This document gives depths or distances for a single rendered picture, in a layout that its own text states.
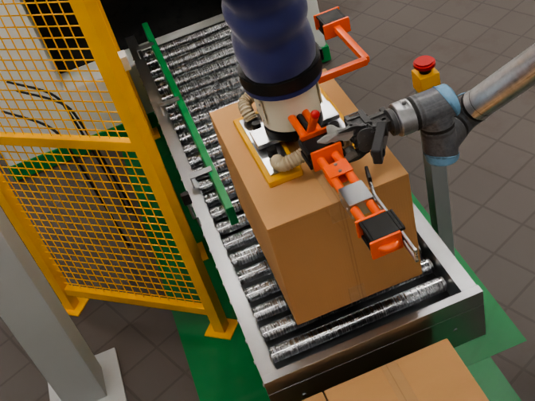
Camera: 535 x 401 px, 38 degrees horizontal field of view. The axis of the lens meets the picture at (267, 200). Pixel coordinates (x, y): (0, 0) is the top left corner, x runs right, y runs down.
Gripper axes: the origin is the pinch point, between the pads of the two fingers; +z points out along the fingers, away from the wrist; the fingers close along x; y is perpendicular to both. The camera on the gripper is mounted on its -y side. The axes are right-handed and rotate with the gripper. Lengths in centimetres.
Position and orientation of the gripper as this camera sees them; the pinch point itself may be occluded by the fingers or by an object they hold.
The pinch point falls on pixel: (325, 153)
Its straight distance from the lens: 195.2
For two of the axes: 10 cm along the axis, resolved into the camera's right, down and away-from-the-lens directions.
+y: -3.1, -5.9, 7.5
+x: -2.2, -7.2, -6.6
